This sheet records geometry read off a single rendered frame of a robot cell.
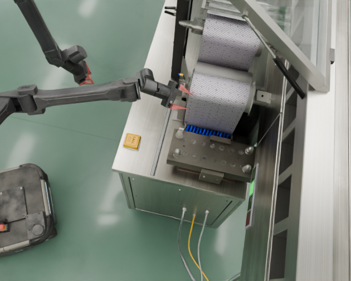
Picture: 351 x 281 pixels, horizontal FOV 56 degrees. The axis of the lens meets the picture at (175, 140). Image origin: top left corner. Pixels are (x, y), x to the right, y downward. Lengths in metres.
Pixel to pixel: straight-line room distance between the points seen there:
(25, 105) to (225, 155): 0.86
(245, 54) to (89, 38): 2.04
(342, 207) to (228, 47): 0.76
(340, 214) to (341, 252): 0.11
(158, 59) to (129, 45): 1.27
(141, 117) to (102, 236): 1.05
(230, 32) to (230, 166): 0.58
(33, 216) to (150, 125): 1.01
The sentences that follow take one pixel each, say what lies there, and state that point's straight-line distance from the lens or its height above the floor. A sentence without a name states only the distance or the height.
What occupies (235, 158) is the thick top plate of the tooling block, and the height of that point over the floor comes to 1.03.
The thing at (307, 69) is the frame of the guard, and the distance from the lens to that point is 0.95.
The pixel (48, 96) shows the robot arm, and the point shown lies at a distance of 1.31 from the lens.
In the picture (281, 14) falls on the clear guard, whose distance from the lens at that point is 0.95.
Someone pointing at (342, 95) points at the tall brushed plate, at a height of 1.44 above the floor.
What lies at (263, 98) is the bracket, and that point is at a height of 1.29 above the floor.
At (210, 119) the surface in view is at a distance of 1.49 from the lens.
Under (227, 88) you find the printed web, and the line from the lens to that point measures 1.37.
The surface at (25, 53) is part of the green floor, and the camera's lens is 3.31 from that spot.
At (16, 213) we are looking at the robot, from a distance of 2.37.
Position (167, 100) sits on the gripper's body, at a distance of 1.28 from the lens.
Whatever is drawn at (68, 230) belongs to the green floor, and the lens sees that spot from 2.53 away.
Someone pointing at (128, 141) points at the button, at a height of 0.92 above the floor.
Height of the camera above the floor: 2.42
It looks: 65 degrees down
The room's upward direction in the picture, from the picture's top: 8 degrees clockwise
